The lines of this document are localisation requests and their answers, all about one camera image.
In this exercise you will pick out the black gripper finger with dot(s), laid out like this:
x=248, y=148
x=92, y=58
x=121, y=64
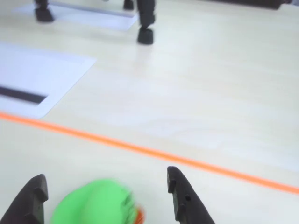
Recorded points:
x=187, y=205
x=23, y=205

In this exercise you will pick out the green rubber duck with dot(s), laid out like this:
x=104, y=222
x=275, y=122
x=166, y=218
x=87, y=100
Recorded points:
x=93, y=203

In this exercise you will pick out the orange tape strip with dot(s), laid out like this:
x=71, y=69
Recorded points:
x=149, y=150

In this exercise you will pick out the white paper label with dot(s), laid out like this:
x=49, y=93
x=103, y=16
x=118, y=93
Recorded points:
x=35, y=70

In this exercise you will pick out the black tripod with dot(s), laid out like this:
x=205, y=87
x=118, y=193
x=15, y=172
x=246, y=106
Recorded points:
x=146, y=35

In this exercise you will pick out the white plate with grey slot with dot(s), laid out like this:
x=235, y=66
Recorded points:
x=93, y=18

